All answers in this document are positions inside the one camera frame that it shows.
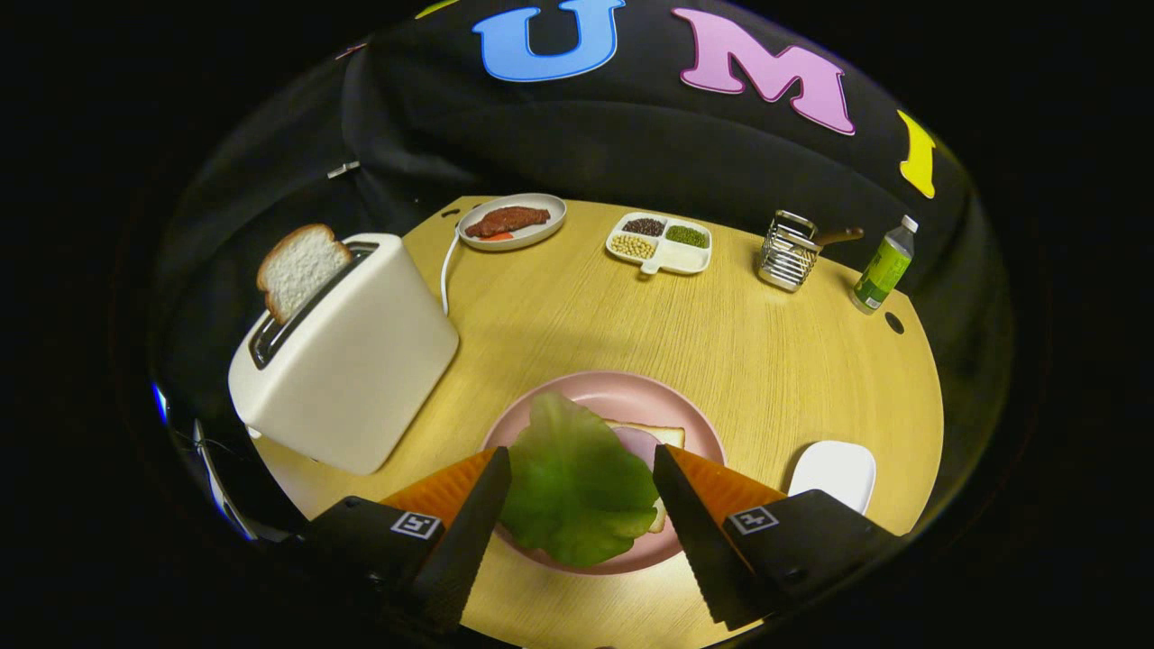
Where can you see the white divided dish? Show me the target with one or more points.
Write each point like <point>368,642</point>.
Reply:
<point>685,259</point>

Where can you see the green label water bottle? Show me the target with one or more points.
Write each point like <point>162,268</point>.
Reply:
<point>883,270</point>

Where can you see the pile of yellow soybeans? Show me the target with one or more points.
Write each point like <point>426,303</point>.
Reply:
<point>633,246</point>

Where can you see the bread slice with ham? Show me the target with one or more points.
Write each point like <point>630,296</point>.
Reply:
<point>667,435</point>

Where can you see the pile of green beans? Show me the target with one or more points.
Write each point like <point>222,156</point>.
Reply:
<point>687,236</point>

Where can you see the white square plate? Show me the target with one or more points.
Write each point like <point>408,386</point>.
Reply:
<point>834,469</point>

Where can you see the pink round plate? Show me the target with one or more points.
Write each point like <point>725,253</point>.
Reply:
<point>622,392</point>

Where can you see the toasted bread slice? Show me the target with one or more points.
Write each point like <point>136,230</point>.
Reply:
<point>302,266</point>

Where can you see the green lettuce leaf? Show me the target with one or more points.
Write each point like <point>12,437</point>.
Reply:
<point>577,487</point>

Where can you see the white cloth tag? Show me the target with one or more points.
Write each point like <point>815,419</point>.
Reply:
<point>343,169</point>

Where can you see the brown meat slice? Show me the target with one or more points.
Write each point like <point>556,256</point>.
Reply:
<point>509,220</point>

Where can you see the black backdrop cloth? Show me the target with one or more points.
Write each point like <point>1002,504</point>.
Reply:
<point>631,135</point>

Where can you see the white toaster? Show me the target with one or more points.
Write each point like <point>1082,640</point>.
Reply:
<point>361,361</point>

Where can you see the pink ham slice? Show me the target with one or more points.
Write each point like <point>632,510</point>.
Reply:
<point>640,443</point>

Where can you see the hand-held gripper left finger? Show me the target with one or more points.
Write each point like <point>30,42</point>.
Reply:
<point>469,541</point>

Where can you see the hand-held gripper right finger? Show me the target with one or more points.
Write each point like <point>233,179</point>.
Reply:
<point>699,541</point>

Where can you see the white oval plate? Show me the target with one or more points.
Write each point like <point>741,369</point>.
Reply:
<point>554,212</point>

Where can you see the pile of dark beans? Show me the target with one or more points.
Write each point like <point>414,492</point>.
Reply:
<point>644,226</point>

